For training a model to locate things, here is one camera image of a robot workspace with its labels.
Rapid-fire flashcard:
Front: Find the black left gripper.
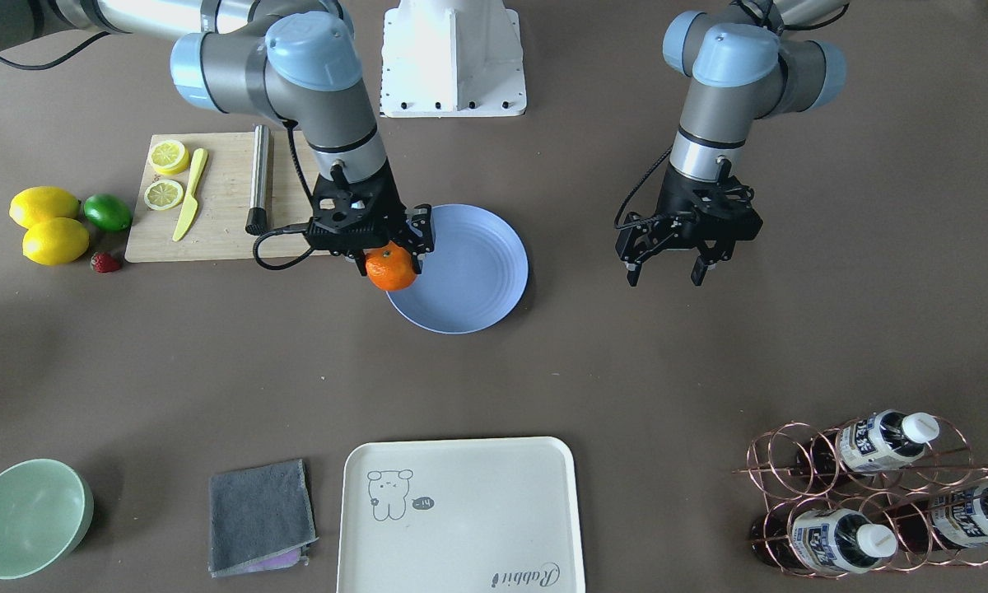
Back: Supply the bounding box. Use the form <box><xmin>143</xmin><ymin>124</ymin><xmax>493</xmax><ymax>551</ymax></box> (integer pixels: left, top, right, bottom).
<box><xmin>614</xmin><ymin>161</ymin><xmax>762</xmax><ymax>287</ymax></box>

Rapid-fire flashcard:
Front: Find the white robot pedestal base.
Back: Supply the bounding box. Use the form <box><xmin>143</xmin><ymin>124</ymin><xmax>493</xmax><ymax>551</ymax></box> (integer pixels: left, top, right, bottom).
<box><xmin>379</xmin><ymin>1</ymin><xmax>528</xmax><ymax>118</ymax></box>

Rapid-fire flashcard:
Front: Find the lemon slice upper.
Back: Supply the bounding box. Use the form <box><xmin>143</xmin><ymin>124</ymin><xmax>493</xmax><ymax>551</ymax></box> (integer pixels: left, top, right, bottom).
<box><xmin>147</xmin><ymin>139</ymin><xmax>192</xmax><ymax>176</ymax></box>

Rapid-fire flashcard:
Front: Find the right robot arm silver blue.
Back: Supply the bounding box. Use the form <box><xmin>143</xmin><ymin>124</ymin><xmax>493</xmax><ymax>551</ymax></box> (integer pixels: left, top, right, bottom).
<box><xmin>0</xmin><ymin>1</ymin><xmax>435</xmax><ymax>274</ymax></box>

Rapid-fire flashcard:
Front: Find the dark drink bottle top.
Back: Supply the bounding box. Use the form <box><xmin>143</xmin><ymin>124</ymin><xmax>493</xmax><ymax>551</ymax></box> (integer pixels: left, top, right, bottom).
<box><xmin>795</xmin><ymin>409</ymin><xmax>939</xmax><ymax>487</ymax></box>

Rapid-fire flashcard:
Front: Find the yellow lemon lower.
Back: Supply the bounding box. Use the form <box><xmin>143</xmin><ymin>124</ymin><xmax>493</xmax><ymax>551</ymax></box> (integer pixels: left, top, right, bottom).
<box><xmin>22</xmin><ymin>217</ymin><xmax>91</xmax><ymax>266</ymax></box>

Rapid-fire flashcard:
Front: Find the red strawberry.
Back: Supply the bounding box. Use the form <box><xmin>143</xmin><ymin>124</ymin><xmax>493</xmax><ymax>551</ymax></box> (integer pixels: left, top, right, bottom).
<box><xmin>89</xmin><ymin>252</ymin><xmax>123</xmax><ymax>273</ymax></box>

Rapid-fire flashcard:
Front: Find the lemon slice lower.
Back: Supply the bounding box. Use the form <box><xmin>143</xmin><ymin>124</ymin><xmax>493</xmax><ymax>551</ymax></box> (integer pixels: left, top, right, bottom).
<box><xmin>142</xmin><ymin>179</ymin><xmax>185</xmax><ymax>211</ymax></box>

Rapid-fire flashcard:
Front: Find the yellow plastic knife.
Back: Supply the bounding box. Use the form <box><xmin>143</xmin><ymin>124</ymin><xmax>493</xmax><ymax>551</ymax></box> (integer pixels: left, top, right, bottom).
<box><xmin>171</xmin><ymin>147</ymin><xmax>209</xmax><ymax>241</ymax></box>

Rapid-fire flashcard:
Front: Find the blue plate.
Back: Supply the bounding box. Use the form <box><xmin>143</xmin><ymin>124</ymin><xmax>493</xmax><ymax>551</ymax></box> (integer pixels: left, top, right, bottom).
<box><xmin>388</xmin><ymin>205</ymin><xmax>529</xmax><ymax>334</ymax></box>

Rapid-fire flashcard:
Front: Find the yellow lemon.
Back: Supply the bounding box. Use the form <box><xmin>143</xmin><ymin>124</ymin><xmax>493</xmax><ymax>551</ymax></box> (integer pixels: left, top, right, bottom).
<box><xmin>8</xmin><ymin>185</ymin><xmax>81</xmax><ymax>229</ymax></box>
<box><xmin>22</xmin><ymin>217</ymin><xmax>91</xmax><ymax>266</ymax></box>

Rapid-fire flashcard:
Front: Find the dark drink bottle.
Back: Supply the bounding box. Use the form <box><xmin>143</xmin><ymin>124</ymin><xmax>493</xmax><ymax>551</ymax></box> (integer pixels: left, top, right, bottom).
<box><xmin>888</xmin><ymin>484</ymin><xmax>988</xmax><ymax>553</ymax></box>
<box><xmin>749</xmin><ymin>509</ymin><xmax>899</xmax><ymax>577</ymax></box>
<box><xmin>795</xmin><ymin>409</ymin><xmax>939</xmax><ymax>487</ymax></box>

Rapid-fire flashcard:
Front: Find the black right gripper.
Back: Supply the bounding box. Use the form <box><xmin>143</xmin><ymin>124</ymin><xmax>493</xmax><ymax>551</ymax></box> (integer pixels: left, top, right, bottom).
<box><xmin>305</xmin><ymin>159</ymin><xmax>435</xmax><ymax>277</ymax></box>

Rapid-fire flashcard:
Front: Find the green lime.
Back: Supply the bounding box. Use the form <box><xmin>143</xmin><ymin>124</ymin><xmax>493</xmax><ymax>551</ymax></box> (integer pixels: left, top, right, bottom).
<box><xmin>82</xmin><ymin>193</ymin><xmax>133</xmax><ymax>232</ymax></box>

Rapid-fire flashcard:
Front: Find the copper wire bottle rack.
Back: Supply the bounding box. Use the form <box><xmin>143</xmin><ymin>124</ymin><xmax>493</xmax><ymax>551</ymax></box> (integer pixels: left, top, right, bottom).
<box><xmin>743</xmin><ymin>418</ymin><xmax>988</xmax><ymax>579</ymax></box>

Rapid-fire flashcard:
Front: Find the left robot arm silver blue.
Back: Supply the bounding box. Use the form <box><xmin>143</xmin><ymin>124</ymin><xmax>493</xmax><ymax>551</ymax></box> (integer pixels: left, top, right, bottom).
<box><xmin>614</xmin><ymin>1</ymin><xmax>849</xmax><ymax>285</ymax></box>

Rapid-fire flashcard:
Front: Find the grey folded cloth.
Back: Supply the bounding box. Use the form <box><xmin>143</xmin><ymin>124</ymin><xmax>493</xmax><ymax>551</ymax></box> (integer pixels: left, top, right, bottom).
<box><xmin>208</xmin><ymin>459</ymin><xmax>318</xmax><ymax>578</ymax></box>

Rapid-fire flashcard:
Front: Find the cream rectangular tray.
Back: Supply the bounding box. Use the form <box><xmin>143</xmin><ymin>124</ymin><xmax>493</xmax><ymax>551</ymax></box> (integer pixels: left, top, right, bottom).
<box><xmin>337</xmin><ymin>437</ymin><xmax>587</xmax><ymax>592</ymax></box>

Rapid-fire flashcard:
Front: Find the green bowl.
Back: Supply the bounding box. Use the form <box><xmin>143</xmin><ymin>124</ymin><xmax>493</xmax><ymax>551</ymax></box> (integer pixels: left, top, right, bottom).
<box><xmin>0</xmin><ymin>459</ymin><xmax>94</xmax><ymax>581</ymax></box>

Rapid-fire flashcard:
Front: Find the yellow lemon upper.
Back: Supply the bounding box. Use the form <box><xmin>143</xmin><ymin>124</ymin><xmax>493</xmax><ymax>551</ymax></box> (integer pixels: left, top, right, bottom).
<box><xmin>8</xmin><ymin>185</ymin><xmax>81</xmax><ymax>229</ymax></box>

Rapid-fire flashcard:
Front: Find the lemon slice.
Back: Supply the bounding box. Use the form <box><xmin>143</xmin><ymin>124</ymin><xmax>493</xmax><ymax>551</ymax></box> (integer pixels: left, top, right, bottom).
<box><xmin>142</xmin><ymin>179</ymin><xmax>185</xmax><ymax>211</ymax></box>
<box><xmin>147</xmin><ymin>139</ymin><xmax>192</xmax><ymax>176</ymax></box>

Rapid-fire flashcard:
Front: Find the steel cylinder black tip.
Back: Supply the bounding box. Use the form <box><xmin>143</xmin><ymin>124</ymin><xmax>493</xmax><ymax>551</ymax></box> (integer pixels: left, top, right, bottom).
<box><xmin>245</xmin><ymin>124</ymin><xmax>273</xmax><ymax>236</ymax></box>

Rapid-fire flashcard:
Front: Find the orange fruit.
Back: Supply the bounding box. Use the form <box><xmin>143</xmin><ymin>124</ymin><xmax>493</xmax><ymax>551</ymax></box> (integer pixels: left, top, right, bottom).
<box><xmin>365</xmin><ymin>241</ymin><xmax>417</xmax><ymax>292</ymax></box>

